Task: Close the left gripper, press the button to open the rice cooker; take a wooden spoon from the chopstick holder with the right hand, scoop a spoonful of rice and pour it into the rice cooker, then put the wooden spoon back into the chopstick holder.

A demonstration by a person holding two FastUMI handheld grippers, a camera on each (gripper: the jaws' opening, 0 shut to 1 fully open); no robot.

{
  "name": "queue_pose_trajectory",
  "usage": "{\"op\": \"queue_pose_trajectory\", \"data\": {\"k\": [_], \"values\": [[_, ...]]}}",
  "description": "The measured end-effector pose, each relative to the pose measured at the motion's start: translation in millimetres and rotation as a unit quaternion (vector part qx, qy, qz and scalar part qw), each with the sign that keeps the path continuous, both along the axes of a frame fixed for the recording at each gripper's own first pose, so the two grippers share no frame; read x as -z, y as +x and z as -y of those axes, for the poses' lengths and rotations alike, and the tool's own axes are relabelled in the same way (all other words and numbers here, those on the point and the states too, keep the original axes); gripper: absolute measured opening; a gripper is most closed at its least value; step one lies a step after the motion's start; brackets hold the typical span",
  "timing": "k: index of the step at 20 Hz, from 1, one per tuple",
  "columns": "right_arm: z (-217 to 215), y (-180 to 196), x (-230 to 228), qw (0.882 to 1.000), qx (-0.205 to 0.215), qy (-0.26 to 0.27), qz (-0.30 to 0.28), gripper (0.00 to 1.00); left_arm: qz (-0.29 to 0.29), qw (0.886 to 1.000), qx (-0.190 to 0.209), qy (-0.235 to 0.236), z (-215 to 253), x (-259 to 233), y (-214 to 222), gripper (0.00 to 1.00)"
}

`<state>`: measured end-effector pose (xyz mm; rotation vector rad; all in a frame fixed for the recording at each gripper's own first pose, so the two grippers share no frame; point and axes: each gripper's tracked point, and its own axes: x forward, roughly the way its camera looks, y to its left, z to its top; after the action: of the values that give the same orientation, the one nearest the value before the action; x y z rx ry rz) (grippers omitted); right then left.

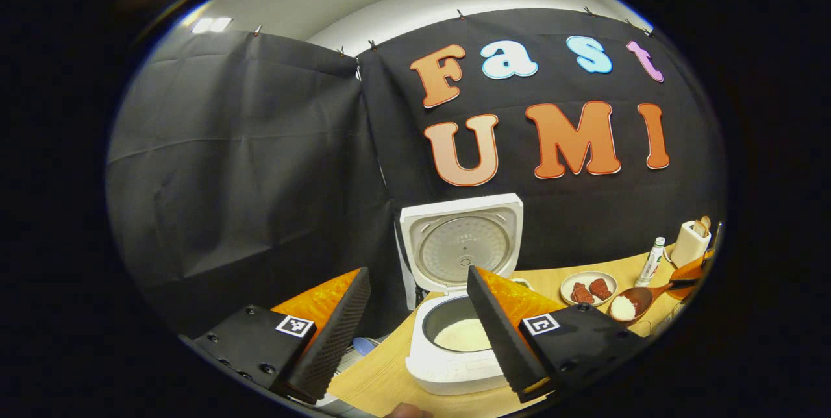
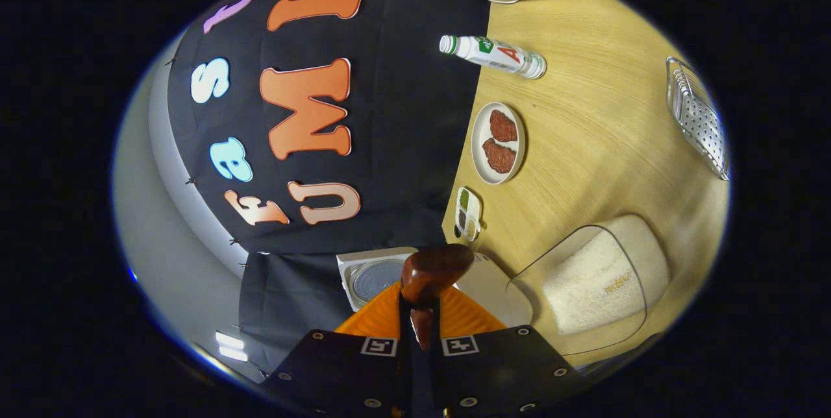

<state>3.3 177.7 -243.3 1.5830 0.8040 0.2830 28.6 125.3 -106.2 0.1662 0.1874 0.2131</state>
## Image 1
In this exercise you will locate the white green-label drink bottle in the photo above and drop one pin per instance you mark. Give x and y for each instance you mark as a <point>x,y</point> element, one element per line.
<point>651,265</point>

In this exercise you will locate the red meat piece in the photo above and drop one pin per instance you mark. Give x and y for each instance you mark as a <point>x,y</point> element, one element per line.
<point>581,293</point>
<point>600,288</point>

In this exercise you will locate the white rice cooker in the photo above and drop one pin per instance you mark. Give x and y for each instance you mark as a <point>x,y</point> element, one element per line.
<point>454,372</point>

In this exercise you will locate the white divided condiment dish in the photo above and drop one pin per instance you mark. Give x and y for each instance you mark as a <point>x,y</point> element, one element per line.
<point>521,283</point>

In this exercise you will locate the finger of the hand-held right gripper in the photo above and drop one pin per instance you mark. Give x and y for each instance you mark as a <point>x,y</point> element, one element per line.
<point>694,272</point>

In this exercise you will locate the white ribbed container blue lid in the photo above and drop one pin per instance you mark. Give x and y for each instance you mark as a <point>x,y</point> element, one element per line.
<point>365,345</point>

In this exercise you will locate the white round plate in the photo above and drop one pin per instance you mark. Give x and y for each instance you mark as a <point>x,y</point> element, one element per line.
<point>610,301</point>

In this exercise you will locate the black backdrop cloth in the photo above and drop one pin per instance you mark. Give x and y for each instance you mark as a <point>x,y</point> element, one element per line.
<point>260,178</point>

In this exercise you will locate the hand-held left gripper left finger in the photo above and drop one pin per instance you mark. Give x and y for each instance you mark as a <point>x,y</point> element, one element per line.
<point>341,340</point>

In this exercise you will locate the ceiling light panel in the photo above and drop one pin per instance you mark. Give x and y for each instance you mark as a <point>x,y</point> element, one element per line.
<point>211,25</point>

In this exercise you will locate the cream white toaster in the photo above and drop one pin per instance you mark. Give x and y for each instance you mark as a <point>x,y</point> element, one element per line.
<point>688,246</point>

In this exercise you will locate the toast bread slice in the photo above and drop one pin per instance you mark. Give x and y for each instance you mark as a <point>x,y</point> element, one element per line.
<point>701,226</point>

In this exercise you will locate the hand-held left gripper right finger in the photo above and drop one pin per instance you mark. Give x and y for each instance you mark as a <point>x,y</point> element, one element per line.
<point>496,340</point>

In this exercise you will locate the brown wooden spoon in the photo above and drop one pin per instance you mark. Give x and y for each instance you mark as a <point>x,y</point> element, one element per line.
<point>639,298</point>

